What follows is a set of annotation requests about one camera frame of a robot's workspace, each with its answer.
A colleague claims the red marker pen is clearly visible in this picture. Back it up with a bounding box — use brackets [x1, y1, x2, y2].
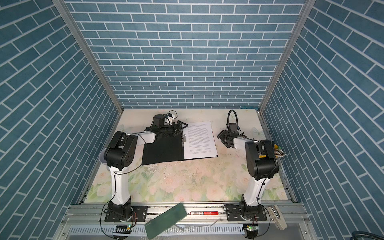
[188, 211, 219, 216]

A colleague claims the left aluminium frame post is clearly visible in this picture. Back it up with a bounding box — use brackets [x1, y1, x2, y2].
[52, 0, 124, 114]

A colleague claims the grey ceramic mug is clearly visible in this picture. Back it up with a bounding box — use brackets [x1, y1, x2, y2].
[99, 148, 110, 171]

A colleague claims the metal folder clip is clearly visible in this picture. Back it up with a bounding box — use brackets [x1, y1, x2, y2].
[181, 134, 186, 147]

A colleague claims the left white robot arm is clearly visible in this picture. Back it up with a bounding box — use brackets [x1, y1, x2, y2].
[100, 111, 188, 222]

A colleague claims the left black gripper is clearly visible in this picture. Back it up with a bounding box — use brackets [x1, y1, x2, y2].
[158, 120, 187, 137]

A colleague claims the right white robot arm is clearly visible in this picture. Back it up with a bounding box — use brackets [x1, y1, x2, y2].
[218, 123, 279, 219]

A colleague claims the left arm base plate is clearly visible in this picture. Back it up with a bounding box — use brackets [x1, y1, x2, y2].
[104, 206, 148, 223]

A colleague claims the green board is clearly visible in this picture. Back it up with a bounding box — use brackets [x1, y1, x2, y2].
[145, 203, 188, 240]

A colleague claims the orange black file folder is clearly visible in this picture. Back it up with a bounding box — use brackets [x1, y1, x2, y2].
[140, 121, 219, 166]

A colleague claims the aluminium front rail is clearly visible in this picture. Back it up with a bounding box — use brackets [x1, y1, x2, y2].
[63, 201, 310, 227]

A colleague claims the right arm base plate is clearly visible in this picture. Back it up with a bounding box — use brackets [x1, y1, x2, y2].
[223, 203, 267, 222]

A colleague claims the aluminium corner frame post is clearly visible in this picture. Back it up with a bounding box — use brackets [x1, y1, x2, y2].
[259, 0, 316, 112]

